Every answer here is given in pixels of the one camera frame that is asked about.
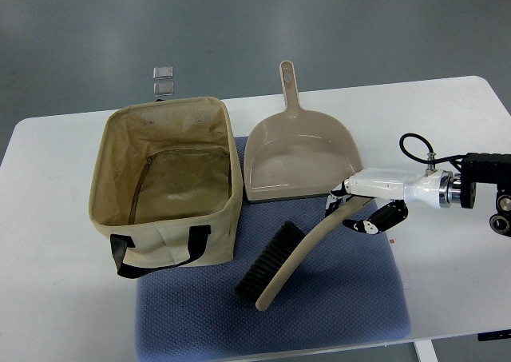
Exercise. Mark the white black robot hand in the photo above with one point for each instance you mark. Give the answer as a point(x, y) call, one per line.
point(435, 188)

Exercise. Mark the beige hand broom black bristles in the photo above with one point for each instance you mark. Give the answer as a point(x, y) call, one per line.
point(285, 252)

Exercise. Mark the yellow canvas bag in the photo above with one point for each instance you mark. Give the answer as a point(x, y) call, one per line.
point(167, 186)

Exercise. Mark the blue quilted mat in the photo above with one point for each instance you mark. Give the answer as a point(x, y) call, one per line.
point(347, 291)

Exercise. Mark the beige plastic dustpan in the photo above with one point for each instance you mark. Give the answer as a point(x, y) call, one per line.
point(298, 152)

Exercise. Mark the white table leg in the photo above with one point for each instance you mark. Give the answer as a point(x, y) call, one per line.
point(425, 352)

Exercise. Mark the upper floor socket plate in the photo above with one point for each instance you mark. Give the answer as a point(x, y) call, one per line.
point(162, 72)

